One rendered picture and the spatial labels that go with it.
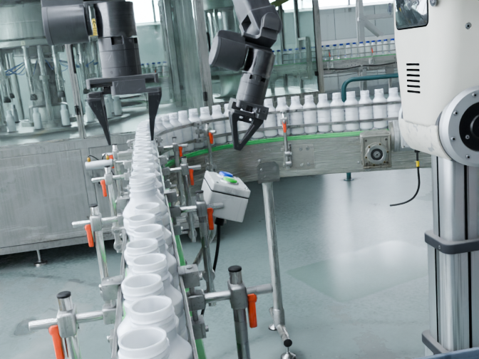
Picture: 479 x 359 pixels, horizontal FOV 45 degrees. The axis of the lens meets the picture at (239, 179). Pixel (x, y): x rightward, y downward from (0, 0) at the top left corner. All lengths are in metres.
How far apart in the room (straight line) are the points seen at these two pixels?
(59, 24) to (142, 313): 0.49
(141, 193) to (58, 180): 3.42
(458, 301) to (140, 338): 0.97
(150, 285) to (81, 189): 3.75
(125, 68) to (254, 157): 1.73
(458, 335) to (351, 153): 1.33
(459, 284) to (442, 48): 0.50
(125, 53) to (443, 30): 0.59
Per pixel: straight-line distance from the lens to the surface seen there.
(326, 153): 2.56
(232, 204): 1.17
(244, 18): 1.22
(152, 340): 0.47
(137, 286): 0.58
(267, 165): 2.56
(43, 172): 4.30
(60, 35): 0.87
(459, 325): 1.37
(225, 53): 1.14
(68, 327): 0.73
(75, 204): 4.32
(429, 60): 1.18
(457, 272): 1.32
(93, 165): 1.94
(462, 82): 1.19
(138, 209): 0.85
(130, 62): 0.86
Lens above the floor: 1.36
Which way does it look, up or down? 12 degrees down
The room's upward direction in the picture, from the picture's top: 6 degrees counter-clockwise
